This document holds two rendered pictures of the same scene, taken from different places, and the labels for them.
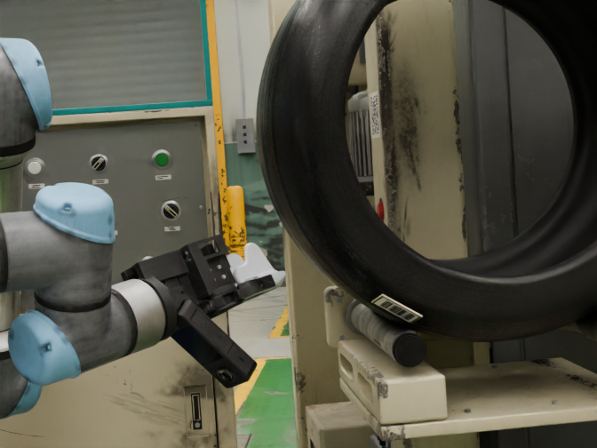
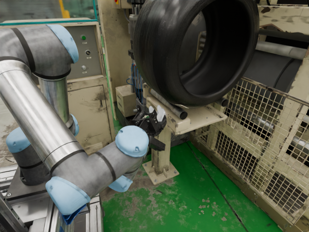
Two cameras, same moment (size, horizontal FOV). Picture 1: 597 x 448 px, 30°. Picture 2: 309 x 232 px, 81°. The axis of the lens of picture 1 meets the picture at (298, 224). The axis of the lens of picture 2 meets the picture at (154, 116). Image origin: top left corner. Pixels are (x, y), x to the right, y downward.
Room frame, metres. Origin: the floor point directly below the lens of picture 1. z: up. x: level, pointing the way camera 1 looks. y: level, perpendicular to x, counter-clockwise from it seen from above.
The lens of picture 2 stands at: (0.76, 0.28, 1.39)
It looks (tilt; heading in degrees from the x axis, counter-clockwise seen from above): 33 degrees down; 339
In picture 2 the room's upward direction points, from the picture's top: straight up
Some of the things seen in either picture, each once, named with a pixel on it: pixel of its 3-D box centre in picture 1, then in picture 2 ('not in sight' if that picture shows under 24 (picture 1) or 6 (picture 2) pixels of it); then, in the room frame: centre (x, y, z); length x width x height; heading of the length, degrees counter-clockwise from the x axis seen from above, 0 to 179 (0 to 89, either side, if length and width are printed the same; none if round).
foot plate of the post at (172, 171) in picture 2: not in sight; (160, 168); (1.86, -0.20, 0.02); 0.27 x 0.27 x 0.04; 6
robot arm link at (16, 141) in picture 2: not in sight; (28, 143); (1.48, 0.56, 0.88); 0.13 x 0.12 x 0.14; 117
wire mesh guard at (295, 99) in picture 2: not in sight; (244, 134); (1.42, -0.60, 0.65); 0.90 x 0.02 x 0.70; 6
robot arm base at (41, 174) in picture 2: not in sight; (36, 164); (1.48, 0.57, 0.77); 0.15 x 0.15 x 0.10
